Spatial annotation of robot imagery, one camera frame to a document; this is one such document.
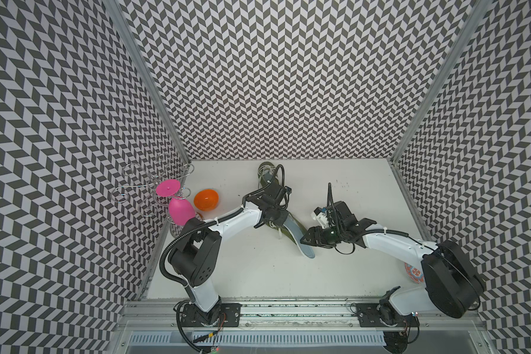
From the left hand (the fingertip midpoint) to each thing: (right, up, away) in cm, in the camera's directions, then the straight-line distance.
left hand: (279, 216), depth 90 cm
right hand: (+10, -10, -8) cm, 16 cm away
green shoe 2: (+2, -5, -4) cm, 7 cm away
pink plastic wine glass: (-34, +5, -16) cm, 38 cm away
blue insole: (+7, -7, -2) cm, 10 cm away
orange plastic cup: (-33, +6, +8) cm, 35 cm away
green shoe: (-6, +18, +13) cm, 23 cm away
